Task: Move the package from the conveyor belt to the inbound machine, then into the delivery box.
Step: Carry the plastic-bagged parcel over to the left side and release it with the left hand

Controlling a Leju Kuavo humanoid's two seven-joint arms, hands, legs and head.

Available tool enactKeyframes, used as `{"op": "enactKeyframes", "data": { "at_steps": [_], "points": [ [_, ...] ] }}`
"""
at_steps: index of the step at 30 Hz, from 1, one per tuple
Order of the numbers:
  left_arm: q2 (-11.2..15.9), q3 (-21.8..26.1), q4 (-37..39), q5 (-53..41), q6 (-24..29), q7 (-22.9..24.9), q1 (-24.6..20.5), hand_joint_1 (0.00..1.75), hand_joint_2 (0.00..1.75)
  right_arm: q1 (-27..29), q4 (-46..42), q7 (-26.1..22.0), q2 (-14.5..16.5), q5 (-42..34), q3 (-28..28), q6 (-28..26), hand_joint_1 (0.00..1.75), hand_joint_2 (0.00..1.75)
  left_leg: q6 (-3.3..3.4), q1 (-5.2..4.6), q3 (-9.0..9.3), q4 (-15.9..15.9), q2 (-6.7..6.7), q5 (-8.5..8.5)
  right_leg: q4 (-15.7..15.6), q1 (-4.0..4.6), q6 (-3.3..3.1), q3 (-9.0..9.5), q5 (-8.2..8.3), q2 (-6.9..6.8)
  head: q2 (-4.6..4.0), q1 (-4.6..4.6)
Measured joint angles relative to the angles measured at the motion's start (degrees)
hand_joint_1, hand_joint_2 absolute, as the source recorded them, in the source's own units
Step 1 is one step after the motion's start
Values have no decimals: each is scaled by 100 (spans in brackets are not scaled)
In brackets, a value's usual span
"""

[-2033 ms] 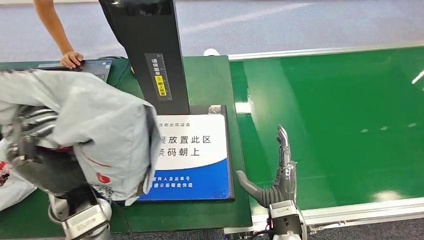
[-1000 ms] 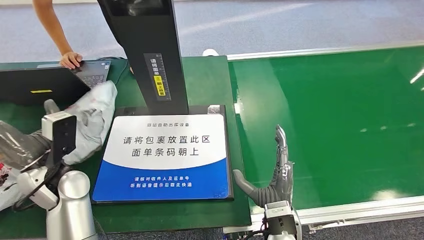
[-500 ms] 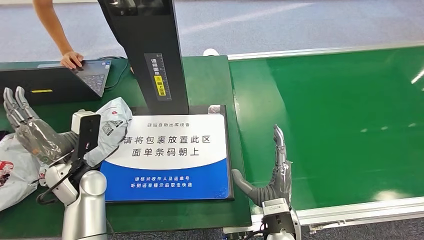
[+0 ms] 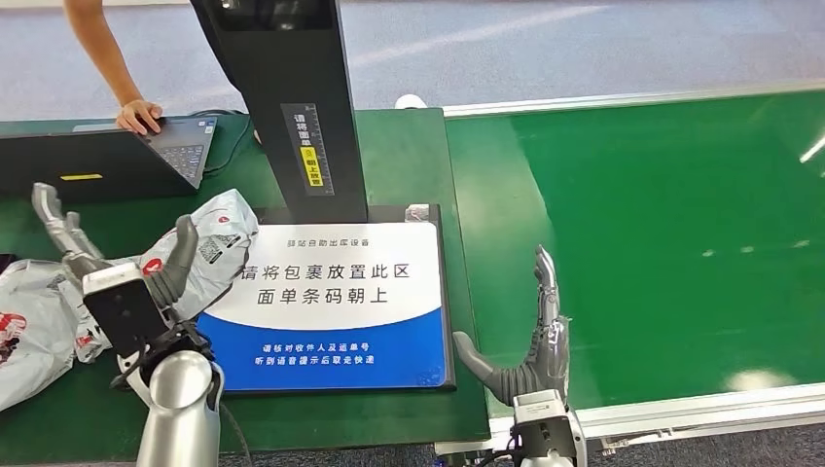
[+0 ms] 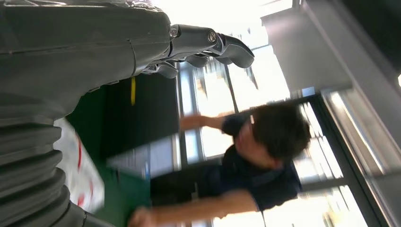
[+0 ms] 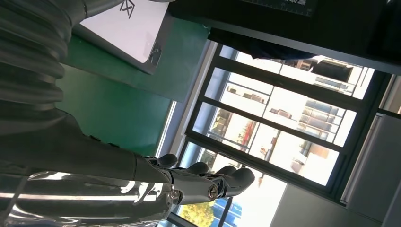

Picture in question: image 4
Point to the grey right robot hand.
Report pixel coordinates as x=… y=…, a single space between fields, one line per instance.
x=548 y=354

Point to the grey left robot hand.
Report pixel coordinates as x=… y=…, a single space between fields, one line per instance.
x=177 y=271

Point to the grey courier bag package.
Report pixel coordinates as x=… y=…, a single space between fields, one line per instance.
x=222 y=251
x=32 y=335

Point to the person's forearm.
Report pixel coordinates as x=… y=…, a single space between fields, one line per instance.
x=96 y=51

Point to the flat grey courier bag package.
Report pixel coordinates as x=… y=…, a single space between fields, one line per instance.
x=32 y=335

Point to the green conveyor belt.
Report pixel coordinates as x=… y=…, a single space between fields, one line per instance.
x=677 y=245

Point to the black inbound machine column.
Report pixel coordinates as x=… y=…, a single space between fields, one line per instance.
x=296 y=77

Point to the yellow laptop sticker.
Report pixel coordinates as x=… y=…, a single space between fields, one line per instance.
x=81 y=176

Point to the black laptop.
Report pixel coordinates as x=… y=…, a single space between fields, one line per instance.
x=96 y=154

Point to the person's hand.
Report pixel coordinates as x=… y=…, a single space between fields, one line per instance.
x=138 y=116

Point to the black yellow column label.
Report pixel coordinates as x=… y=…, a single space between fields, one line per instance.
x=308 y=148

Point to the silver tape piece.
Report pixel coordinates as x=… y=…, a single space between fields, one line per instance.
x=419 y=213

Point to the small white round object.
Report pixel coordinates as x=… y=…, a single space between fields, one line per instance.
x=410 y=102

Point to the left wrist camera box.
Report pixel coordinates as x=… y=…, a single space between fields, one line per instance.
x=125 y=309

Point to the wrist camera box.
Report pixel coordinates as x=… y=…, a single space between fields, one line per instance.
x=544 y=422
x=125 y=309

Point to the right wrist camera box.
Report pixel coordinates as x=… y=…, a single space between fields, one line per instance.
x=544 y=422

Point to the blue white machine base plate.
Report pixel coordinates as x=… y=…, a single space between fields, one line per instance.
x=335 y=322

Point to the aluminium conveyor frame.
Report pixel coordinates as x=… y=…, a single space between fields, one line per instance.
x=709 y=406

